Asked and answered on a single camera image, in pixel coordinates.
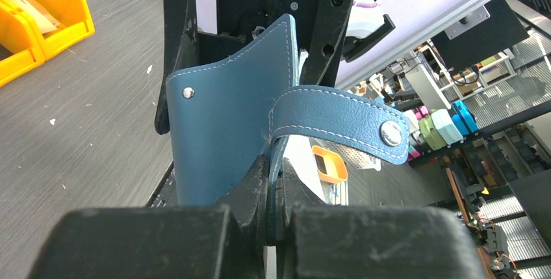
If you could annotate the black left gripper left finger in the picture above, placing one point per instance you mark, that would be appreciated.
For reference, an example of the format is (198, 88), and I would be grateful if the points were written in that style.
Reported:
(225, 240)

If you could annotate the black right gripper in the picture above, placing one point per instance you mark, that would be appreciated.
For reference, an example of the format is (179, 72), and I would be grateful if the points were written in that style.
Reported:
(320, 32)

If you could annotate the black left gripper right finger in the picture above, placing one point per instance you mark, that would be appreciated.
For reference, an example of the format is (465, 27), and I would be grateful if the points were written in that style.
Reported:
(316, 240)

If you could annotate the blue leather card holder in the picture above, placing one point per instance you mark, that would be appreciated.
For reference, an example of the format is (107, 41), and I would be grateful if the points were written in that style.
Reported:
(225, 114)

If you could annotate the yellow three-compartment bin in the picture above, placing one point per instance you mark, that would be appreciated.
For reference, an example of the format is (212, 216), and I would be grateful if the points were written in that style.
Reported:
(34, 31)

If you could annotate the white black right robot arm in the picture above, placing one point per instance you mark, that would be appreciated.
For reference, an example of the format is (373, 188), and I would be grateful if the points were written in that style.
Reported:
(366, 20)

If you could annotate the orange cards stack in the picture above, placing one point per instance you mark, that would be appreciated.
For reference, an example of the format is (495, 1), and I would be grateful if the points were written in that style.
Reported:
(44, 20)

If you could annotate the tan oval plastic container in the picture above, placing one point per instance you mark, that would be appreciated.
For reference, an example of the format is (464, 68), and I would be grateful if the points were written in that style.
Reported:
(330, 165)

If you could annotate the white perforated basket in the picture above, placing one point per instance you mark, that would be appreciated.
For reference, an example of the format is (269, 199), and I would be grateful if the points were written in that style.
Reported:
(352, 157)

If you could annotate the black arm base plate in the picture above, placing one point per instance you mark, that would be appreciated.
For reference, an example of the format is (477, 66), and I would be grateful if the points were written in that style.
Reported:
(165, 194)

